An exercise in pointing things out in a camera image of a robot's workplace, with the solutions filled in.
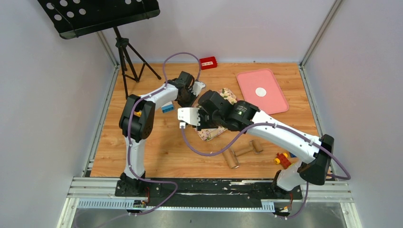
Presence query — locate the floral yellow tray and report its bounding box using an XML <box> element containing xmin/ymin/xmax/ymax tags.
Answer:
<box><xmin>195</xmin><ymin>88</ymin><xmax>237</xmax><ymax>142</ymax></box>

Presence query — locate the wooden rolling pin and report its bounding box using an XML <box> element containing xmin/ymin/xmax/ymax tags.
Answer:
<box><xmin>222</xmin><ymin>140</ymin><xmax>264</xmax><ymax>169</ymax></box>

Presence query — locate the pink tray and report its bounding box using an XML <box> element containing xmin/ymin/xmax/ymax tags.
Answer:
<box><xmin>236</xmin><ymin>68</ymin><xmax>289</xmax><ymax>115</ymax></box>

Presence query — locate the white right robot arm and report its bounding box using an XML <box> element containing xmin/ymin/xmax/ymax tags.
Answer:
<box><xmin>190</xmin><ymin>90</ymin><xmax>334</xmax><ymax>199</ymax></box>

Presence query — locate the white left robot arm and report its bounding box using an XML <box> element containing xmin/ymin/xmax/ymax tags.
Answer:
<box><xmin>119</xmin><ymin>71</ymin><xmax>206</xmax><ymax>196</ymax></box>

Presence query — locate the flat white dough wrapper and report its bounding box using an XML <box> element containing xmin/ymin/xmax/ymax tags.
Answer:
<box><xmin>255</xmin><ymin>87</ymin><xmax>267</xmax><ymax>97</ymax></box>

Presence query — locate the white and blue toy block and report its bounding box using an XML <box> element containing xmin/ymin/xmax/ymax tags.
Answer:
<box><xmin>161</xmin><ymin>102</ymin><xmax>174</xmax><ymax>113</ymax></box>

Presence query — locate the yellow triangular toy block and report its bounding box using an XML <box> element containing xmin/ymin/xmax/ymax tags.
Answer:
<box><xmin>134</xmin><ymin>111</ymin><xmax>142</xmax><ymax>117</ymax></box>

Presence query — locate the red yellow toy block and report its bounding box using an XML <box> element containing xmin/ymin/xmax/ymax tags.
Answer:
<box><xmin>274</xmin><ymin>153</ymin><xmax>292</xmax><ymax>169</ymax></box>

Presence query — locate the black music stand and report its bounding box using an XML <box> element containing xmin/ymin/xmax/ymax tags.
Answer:
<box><xmin>38</xmin><ymin>0</ymin><xmax>161</xmax><ymax>86</ymax></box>

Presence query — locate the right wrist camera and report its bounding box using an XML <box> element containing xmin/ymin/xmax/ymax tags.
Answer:
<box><xmin>177</xmin><ymin>107</ymin><xmax>200</xmax><ymax>127</ymax></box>

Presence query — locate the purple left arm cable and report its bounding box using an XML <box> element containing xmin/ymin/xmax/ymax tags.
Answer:
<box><xmin>73</xmin><ymin>52</ymin><xmax>202</xmax><ymax>228</ymax></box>

